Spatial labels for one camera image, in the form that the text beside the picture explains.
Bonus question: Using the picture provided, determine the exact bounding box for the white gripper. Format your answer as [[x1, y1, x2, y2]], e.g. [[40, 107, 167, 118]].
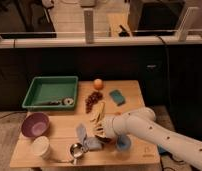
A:
[[94, 115, 124, 141]]

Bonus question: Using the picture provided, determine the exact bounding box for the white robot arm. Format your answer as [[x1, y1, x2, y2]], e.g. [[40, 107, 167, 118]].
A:
[[95, 107, 202, 171]]

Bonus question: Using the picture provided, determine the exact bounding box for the purple bowl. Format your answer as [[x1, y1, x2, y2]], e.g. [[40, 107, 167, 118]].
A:
[[21, 112, 50, 138]]

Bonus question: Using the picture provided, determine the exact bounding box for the yellow banana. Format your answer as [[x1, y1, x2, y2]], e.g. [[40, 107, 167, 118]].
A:
[[90, 102, 105, 122]]

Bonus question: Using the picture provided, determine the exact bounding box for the teal sponge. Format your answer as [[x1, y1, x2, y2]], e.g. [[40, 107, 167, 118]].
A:
[[109, 90, 125, 106]]

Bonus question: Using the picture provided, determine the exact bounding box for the bunch of dark grapes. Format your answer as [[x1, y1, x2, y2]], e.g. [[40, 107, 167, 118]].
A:
[[85, 91, 103, 113]]

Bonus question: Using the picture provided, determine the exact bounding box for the orange fruit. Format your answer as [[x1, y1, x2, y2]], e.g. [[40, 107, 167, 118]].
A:
[[93, 79, 104, 90]]

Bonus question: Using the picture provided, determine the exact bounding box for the metal measuring cup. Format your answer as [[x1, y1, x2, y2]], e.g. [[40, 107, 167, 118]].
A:
[[70, 143, 84, 165]]

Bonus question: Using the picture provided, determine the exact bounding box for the wooden table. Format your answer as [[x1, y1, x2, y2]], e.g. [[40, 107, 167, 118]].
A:
[[10, 80, 160, 168]]

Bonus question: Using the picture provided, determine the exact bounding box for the tool in green tray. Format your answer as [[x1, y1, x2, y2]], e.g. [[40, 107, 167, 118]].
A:
[[36, 97, 74, 106]]

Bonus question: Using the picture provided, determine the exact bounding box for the green plastic tray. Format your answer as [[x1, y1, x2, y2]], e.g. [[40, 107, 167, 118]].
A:
[[22, 76, 78, 111]]

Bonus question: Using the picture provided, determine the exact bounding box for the white cup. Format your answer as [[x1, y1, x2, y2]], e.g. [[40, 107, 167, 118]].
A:
[[31, 136, 51, 159]]

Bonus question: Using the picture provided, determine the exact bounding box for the white frame rail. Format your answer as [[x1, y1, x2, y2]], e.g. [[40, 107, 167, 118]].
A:
[[0, 9, 202, 49]]

